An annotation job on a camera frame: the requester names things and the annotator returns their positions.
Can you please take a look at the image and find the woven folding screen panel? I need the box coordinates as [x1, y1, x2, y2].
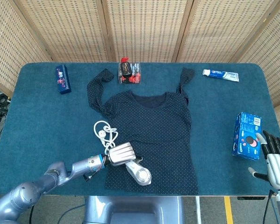
[101, 0, 194, 63]
[233, 0, 280, 150]
[13, 0, 116, 63]
[0, 0, 53, 98]
[171, 0, 280, 63]

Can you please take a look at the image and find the blue Oreo cookie box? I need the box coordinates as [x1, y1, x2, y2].
[231, 112, 262, 161]

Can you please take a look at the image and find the blue polka dot shirt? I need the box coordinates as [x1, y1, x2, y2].
[86, 67, 199, 196]

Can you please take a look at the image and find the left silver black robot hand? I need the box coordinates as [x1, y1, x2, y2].
[102, 141, 144, 167]

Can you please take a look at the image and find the teal carpet table mat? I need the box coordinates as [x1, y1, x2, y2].
[0, 62, 280, 196]

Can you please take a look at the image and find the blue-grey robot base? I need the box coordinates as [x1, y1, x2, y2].
[83, 195, 185, 224]

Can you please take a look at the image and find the white blue toothpaste tube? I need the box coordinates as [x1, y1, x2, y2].
[202, 69, 240, 83]

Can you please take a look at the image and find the dark blue patterned box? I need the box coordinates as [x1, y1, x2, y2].
[55, 64, 72, 95]

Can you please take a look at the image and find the black bracket under table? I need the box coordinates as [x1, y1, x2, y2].
[237, 196, 266, 201]

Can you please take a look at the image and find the white handheld steamer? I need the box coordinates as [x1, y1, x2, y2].
[124, 160, 152, 187]

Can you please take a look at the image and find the black device with red top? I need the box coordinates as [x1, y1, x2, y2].
[120, 56, 132, 79]

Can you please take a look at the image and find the clear box with red print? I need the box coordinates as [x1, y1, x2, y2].
[117, 62, 143, 85]

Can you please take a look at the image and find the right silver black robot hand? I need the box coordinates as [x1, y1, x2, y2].
[248, 130, 280, 189]

